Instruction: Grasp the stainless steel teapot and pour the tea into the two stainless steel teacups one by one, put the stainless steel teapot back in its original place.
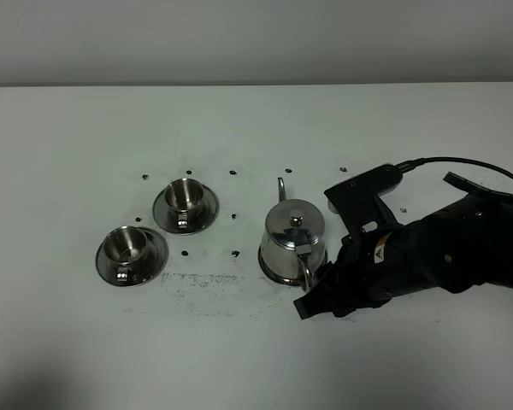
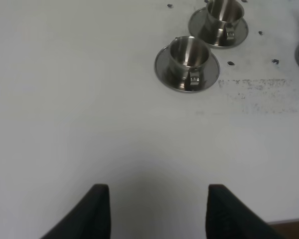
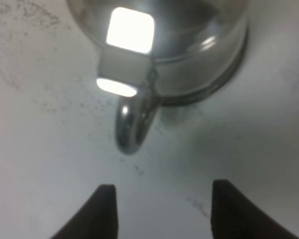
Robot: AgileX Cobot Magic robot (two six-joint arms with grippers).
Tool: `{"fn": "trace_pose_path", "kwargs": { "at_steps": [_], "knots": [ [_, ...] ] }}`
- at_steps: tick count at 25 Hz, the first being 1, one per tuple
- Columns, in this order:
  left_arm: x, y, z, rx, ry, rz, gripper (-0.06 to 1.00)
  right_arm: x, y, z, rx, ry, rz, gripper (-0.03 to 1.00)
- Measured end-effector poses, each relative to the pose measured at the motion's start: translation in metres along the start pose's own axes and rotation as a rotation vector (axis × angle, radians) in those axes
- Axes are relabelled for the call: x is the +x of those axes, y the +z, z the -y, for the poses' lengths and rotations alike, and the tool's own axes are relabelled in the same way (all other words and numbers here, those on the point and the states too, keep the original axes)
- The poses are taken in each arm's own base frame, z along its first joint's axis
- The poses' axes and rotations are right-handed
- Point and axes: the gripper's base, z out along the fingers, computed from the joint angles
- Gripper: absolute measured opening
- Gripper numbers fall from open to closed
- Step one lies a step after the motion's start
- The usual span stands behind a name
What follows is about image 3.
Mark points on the stainless steel teapot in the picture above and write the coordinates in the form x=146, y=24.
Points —
x=155, y=53

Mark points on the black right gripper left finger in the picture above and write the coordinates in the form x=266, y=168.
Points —
x=96, y=219

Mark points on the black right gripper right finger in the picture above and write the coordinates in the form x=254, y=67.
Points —
x=234, y=216

